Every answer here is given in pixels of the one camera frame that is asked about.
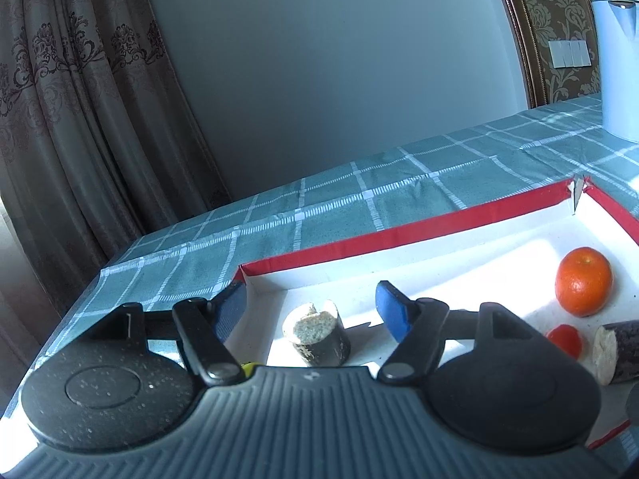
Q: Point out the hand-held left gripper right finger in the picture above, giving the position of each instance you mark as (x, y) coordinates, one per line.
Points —
(392, 310)

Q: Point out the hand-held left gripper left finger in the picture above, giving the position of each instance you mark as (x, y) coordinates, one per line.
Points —
(232, 305)

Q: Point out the red cardboard box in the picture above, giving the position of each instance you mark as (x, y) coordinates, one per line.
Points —
(449, 279)

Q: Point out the dark sugarcane piece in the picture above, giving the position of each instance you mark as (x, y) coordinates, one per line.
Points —
(621, 352)
(319, 337)

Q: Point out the red cherry tomato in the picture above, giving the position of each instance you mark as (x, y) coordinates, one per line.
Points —
(564, 340)

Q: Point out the orange tangerine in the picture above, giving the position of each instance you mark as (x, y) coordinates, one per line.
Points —
(583, 282)

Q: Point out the brown patterned curtain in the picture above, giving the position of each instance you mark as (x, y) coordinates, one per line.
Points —
(90, 134)

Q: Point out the blue kettle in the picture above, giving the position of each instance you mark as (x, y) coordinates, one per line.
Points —
(619, 75)

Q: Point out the dark wooden wall trim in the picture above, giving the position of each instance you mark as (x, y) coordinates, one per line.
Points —
(516, 35)

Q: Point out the white wall switch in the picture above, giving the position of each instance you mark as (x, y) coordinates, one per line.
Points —
(569, 52)

